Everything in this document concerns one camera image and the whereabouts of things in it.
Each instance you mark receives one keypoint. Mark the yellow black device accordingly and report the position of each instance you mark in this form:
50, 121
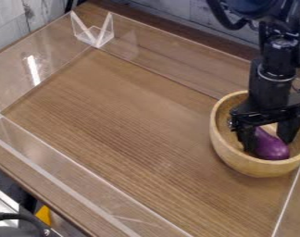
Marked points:
58, 223

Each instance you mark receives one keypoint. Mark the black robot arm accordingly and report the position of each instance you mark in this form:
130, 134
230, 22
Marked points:
277, 17

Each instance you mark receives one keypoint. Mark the brown wooden bowl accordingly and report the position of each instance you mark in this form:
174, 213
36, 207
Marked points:
229, 149

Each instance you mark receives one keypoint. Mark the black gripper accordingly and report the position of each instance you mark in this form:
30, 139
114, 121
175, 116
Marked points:
270, 103

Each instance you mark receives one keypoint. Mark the purple toy eggplant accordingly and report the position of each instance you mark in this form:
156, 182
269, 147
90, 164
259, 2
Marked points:
270, 148

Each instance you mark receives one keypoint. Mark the clear acrylic corner bracket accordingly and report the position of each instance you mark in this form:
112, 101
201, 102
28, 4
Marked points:
95, 36

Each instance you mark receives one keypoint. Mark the clear acrylic tray wall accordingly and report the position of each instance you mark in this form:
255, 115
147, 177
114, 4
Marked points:
100, 210

